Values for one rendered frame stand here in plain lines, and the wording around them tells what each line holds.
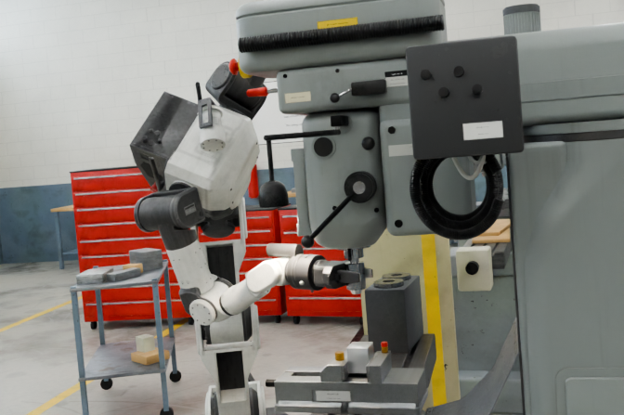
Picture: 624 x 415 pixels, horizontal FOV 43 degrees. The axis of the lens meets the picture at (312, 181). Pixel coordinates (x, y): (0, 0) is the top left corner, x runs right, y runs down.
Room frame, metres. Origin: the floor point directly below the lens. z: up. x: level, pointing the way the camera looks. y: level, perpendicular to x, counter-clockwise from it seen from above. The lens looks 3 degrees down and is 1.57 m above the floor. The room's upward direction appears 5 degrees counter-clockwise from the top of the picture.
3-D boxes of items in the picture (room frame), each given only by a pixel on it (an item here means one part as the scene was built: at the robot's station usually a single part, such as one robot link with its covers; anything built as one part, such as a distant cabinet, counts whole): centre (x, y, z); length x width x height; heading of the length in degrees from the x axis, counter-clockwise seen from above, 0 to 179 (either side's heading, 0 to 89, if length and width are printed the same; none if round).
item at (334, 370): (1.86, -0.03, 1.02); 0.12 x 0.06 x 0.04; 163
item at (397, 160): (1.81, -0.27, 1.47); 0.24 x 0.19 x 0.26; 166
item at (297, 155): (1.89, 0.02, 1.45); 0.04 x 0.04 x 0.21; 76
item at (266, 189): (1.90, 0.10, 1.45); 0.07 x 0.07 x 0.06
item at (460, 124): (1.46, -0.30, 1.62); 0.20 x 0.09 x 0.21; 76
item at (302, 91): (1.85, -0.13, 1.68); 0.34 x 0.24 x 0.10; 76
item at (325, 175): (1.86, -0.09, 1.47); 0.21 x 0.19 x 0.32; 166
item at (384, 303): (2.36, -0.22, 1.03); 0.22 x 0.12 x 0.20; 160
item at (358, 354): (1.85, -0.08, 1.04); 0.06 x 0.05 x 0.06; 163
